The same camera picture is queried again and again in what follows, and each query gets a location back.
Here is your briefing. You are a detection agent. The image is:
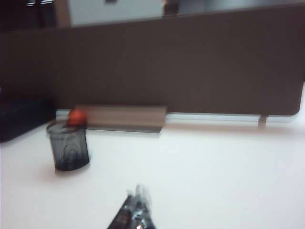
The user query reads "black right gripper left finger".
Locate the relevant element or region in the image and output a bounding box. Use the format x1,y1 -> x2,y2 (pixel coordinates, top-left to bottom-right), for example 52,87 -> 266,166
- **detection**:
107,194 -> 136,229

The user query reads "brown fabric desk divider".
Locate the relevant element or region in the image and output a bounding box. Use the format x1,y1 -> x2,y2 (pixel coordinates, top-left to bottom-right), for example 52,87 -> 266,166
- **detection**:
0,6 -> 305,117

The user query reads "orange round fruit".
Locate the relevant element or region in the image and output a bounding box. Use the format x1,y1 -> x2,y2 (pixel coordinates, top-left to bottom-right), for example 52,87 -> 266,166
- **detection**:
66,108 -> 87,126

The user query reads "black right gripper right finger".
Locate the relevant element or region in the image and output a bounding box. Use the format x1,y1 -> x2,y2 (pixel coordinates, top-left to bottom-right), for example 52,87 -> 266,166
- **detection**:
132,183 -> 156,229

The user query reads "dark blue plastic case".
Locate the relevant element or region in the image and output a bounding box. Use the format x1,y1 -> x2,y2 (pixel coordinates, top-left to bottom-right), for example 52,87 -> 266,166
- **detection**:
0,97 -> 57,144

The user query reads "black mesh cylindrical basket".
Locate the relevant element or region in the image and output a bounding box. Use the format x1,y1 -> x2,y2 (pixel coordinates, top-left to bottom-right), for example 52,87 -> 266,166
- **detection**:
45,121 -> 91,172

